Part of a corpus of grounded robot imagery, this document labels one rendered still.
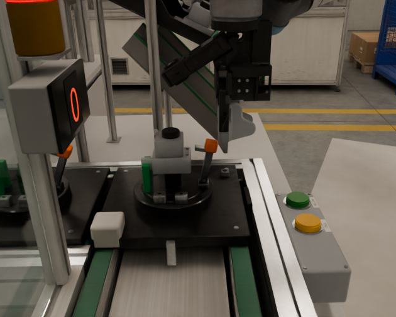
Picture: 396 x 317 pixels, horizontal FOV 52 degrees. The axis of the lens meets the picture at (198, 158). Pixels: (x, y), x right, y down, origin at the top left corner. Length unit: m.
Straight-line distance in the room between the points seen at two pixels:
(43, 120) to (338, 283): 0.44
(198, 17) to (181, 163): 0.31
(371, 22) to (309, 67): 4.93
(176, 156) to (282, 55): 4.13
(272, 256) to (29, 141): 0.36
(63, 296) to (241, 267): 0.24
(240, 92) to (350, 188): 0.48
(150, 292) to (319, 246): 0.25
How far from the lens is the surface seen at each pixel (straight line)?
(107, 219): 0.64
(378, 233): 0.88
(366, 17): 9.59
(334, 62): 4.86
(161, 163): 0.67
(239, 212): 0.68
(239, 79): 0.62
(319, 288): 0.62
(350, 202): 0.96
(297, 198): 0.73
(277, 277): 0.58
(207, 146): 0.67
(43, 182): 0.51
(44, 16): 0.44
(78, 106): 0.49
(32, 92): 0.42
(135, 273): 0.65
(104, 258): 0.64
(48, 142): 0.43
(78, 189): 0.78
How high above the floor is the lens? 1.34
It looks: 26 degrees down
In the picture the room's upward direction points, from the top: 1 degrees counter-clockwise
